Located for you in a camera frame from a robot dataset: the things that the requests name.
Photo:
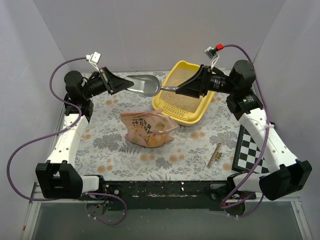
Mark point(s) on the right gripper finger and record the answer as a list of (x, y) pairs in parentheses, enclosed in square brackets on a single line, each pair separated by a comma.
[(188, 91), (190, 75)]

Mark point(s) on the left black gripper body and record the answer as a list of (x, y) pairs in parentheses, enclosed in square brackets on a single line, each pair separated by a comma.
[(107, 81)]

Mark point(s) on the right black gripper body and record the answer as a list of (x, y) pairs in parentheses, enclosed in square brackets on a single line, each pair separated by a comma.
[(203, 81)]

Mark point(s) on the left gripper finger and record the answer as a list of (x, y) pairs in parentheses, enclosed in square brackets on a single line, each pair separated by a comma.
[(116, 80), (120, 87)]

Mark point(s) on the silver metal scoop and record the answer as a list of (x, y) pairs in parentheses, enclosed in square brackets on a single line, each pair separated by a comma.
[(147, 85)]

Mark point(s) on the pink cat litter bag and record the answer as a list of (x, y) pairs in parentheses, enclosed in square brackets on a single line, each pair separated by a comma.
[(148, 129)]

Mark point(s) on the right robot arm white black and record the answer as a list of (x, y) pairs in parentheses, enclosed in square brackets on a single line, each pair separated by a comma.
[(286, 173)]

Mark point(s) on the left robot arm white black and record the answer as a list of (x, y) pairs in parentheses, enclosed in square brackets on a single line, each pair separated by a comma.
[(57, 176)]

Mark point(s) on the yellow plastic litter box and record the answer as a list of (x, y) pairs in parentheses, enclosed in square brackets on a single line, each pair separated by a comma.
[(183, 109)]

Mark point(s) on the floral patterned table mat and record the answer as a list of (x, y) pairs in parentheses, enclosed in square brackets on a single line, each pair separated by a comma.
[(103, 149)]

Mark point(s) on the gold brown bookmark strip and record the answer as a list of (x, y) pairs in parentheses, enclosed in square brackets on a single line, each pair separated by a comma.
[(216, 155)]

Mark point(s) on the black white checkerboard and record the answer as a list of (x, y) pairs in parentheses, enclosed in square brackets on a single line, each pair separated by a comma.
[(246, 152)]

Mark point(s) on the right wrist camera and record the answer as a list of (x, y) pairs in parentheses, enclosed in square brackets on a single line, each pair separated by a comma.
[(212, 53)]

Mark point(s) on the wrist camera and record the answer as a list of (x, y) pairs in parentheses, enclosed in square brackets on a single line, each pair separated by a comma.
[(212, 53), (94, 59)]

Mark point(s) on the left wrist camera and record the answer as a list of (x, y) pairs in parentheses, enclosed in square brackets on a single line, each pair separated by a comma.
[(94, 59)]

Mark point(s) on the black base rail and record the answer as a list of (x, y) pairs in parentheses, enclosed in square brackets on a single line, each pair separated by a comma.
[(161, 195)]

